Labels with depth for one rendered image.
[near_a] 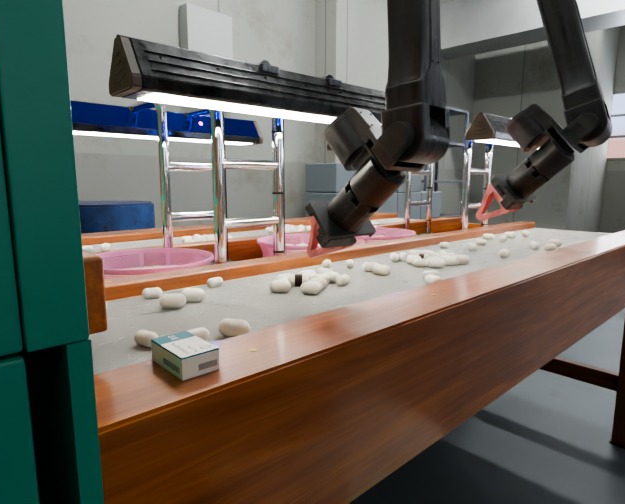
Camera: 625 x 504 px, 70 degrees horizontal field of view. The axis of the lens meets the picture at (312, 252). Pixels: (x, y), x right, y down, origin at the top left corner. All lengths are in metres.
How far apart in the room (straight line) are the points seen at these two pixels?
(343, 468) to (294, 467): 0.07
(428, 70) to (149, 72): 0.35
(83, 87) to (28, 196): 2.97
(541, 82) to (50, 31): 6.81
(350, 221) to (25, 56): 0.45
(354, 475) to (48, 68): 0.46
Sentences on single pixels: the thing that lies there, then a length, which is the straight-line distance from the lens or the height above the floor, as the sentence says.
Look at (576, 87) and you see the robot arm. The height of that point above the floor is 1.08.
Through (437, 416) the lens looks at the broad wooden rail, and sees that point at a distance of 0.65.
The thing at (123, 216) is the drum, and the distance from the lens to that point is 2.39.
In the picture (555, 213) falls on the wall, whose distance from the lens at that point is 6.77.
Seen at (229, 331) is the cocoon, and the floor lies 0.75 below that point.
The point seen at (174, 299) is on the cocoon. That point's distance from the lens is 0.68.
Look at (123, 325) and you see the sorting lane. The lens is 0.64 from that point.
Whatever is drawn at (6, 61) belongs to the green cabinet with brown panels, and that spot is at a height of 0.98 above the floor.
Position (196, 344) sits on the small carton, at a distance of 0.41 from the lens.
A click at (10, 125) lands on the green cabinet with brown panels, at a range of 0.26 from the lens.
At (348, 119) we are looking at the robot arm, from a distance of 0.63.
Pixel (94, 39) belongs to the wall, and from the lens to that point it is 3.31.
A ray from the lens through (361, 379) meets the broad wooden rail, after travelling 0.49.
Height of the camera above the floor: 0.92
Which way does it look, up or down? 9 degrees down
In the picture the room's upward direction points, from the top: straight up
